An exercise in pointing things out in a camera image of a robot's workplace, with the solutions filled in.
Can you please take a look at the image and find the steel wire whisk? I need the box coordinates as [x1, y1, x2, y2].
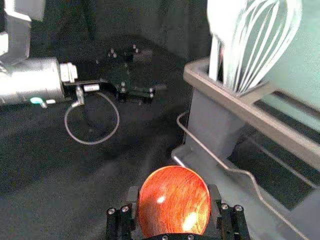
[221, 0, 304, 98]

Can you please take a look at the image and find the red-brown wooden bowl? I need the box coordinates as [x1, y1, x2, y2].
[137, 165, 212, 239]

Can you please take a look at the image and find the white spatula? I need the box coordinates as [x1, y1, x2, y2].
[206, 0, 251, 83]

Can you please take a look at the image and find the thin dark gripper cable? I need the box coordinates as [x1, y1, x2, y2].
[63, 84, 121, 146]

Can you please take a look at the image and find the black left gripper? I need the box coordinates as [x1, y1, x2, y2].
[62, 44, 167, 102]

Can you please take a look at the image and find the black rack with steel bars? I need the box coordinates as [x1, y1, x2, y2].
[171, 57, 320, 240]

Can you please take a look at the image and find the black table cloth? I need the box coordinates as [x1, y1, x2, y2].
[0, 0, 313, 240]

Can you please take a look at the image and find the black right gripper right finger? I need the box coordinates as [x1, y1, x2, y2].
[207, 183, 251, 240]

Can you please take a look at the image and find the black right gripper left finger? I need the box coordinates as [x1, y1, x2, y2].
[105, 185, 140, 240]

